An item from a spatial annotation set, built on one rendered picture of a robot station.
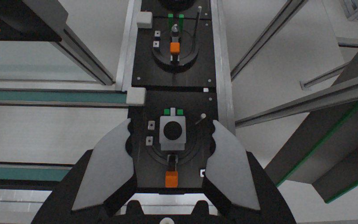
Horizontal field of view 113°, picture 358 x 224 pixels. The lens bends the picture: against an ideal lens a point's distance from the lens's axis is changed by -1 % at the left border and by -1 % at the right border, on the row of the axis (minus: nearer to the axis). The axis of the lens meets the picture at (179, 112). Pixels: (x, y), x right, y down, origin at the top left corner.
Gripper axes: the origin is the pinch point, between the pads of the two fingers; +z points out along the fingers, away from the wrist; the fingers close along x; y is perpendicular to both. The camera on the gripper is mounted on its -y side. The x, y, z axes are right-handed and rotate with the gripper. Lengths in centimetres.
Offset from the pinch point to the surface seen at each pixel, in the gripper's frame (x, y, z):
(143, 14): -10.0, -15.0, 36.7
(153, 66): -6.1, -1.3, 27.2
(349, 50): 94, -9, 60
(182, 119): 1.6, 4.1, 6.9
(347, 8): 86, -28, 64
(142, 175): -6.9, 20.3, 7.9
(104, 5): -32, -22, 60
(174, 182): 0.4, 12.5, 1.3
